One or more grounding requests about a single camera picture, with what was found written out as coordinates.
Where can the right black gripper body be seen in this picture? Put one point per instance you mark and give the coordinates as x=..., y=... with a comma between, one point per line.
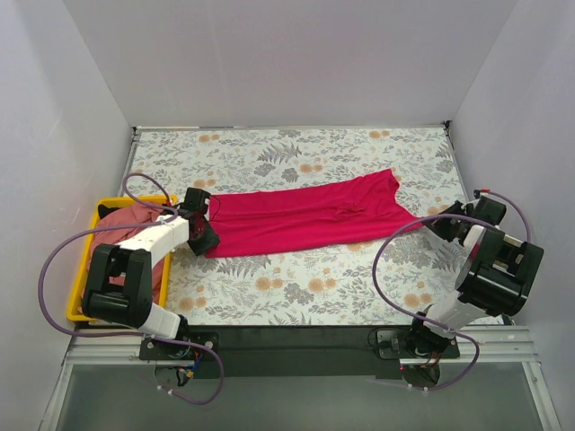
x=445, y=223

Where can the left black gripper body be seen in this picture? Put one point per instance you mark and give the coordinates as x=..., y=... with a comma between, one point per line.
x=205, y=238

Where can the magenta t shirt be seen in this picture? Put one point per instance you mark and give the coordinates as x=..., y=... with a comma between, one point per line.
x=268, y=222

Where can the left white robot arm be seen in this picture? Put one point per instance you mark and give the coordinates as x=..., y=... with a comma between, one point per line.
x=120, y=277

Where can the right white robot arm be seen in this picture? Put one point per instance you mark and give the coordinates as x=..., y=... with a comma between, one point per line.
x=496, y=278

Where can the salmon pink t shirt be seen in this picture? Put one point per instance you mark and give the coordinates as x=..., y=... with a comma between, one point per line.
x=133, y=214

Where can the black garment in bin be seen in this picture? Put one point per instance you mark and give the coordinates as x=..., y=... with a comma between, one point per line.
x=104, y=211

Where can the floral patterned table mat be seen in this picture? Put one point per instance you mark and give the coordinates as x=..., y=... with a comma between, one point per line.
x=337, y=285

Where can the yellow plastic bin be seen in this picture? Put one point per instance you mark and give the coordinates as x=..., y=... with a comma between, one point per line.
x=74, y=309

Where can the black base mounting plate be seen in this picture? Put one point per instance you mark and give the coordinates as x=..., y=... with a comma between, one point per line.
x=384, y=352

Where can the aluminium frame rail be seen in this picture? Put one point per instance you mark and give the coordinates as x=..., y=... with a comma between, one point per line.
x=498, y=344

